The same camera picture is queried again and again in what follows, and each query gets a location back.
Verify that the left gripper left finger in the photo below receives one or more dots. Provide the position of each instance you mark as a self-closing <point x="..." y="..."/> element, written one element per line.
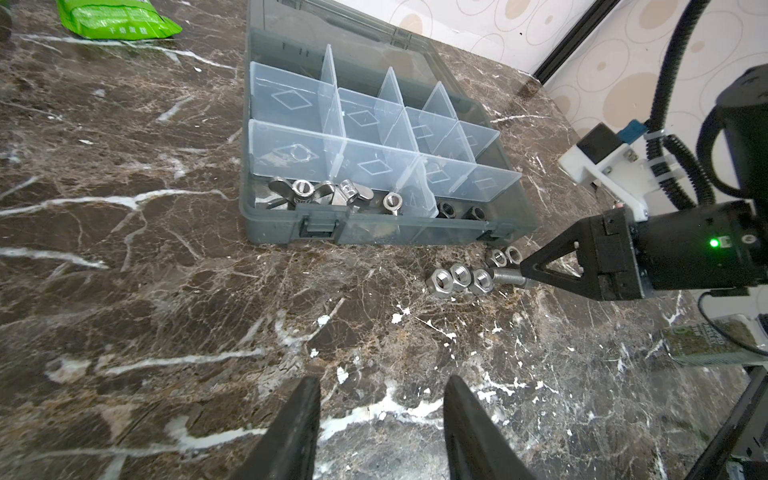
<point x="288" y="448"/>

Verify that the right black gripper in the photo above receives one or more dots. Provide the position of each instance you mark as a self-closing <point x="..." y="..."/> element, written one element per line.
<point x="717" y="247"/>

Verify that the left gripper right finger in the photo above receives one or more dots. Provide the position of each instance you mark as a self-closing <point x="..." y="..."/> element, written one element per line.
<point x="475" y="447"/>

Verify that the silver hex nut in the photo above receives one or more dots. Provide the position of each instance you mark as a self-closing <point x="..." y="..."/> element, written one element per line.
<point x="440" y="284"/>
<point x="513" y="255"/>
<point x="481" y="282"/>
<point x="496" y="258"/>
<point x="461" y="277"/>

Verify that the black hex nut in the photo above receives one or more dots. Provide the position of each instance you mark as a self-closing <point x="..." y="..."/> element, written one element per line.
<point x="446" y="210"/>
<point x="475" y="213"/>

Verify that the silver hex bolt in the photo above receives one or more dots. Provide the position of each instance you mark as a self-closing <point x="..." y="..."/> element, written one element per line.
<point x="509" y="276"/>

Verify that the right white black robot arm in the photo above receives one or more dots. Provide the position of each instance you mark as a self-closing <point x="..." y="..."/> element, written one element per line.
<point x="740" y="114"/>

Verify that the clear grey compartment organizer box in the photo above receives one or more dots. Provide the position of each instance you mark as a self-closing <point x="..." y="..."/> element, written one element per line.
<point x="333" y="94"/>

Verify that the green snack packet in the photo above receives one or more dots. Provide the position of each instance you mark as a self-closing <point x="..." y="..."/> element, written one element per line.
<point x="115" y="20"/>

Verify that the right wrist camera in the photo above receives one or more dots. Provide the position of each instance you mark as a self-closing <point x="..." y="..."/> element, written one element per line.
<point x="606" y="157"/>

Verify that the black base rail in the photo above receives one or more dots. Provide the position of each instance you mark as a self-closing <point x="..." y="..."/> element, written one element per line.
<point x="739" y="449"/>

